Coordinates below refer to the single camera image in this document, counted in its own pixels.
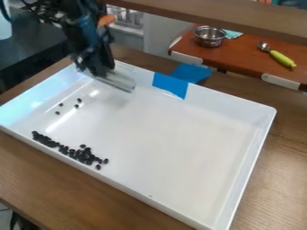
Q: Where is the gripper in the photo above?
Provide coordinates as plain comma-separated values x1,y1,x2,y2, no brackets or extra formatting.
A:
70,32,118,77

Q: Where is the grey sweeping tool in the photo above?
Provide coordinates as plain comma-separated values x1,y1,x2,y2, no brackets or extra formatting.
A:
93,66,138,93

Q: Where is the pile of black bits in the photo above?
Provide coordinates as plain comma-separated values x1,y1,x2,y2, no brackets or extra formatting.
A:
54,97,84,117
31,130,110,172

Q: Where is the blue tape piece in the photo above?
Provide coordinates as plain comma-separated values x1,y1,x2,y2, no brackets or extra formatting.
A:
151,62,214,101

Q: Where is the white tray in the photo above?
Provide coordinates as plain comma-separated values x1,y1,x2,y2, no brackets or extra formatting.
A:
0,59,278,230

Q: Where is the silver pot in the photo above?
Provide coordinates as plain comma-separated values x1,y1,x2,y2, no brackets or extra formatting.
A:
193,24,228,49

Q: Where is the teal cloth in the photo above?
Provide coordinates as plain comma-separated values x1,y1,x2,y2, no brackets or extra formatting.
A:
222,29,246,40

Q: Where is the red-brown wooden table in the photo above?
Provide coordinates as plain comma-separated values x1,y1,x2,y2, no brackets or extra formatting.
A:
166,23,307,92

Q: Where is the yellow-green handled scoop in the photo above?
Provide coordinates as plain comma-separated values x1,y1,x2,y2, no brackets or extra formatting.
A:
256,40,299,69

